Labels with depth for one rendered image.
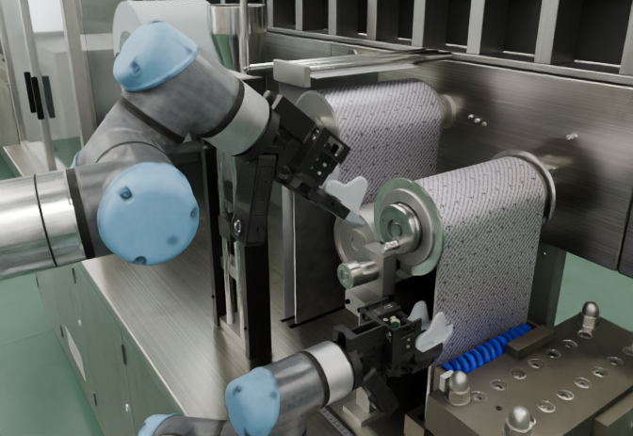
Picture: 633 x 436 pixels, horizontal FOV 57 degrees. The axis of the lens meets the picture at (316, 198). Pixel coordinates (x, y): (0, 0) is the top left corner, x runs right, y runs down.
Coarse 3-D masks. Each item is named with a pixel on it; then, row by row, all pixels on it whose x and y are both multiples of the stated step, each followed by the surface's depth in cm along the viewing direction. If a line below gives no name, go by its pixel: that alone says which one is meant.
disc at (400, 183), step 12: (396, 180) 85; (408, 180) 83; (384, 192) 88; (420, 192) 81; (432, 204) 80; (432, 216) 80; (444, 240) 80; (432, 252) 82; (420, 264) 84; (432, 264) 82
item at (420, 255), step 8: (392, 192) 86; (400, 192) 84; (408, 192) 83; (384, 200) 87; (392, 200) 86; (400, 200) 84; (408, 200) 83; (416, 200) 82; (544, 200) 94; (416, 208) 82; (424, 208) 81; (424, 216) 81; (424, 224) 81; (424, 232) 82; (432, 232) 81; (424, 240) 82; (432, 240) 81; (424, 248) 82; (400, 256) 87; (408, 256) 86; (416, 256) 84; (424, 256) 83; (408, 264) 86; (416, 264) 84
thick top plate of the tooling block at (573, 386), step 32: (576, 320) 102; (608, 320) 102; (544, 352) 93; (576, 352) 93; (608, 352) 93; (480, 384) 86; (512, 384) 86; (544, 384) 86; (576, 384) 86; (608, 384) 86; (448, 416) 81; (480, 416) 80; (544, 416) 80; (576, 416) 80
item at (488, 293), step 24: (528, 240) 94; (456, 264) 85; (480, 264) 88; (504, 264) 92; (528, 264) 96; (456, 288) 87; (480, 288) 90; (504, 288) 94; (528, 288) 99; (456, 312) 88; (480, 312) 92; (504, 312) 96; (456, 336) 90; (480, 336) 94
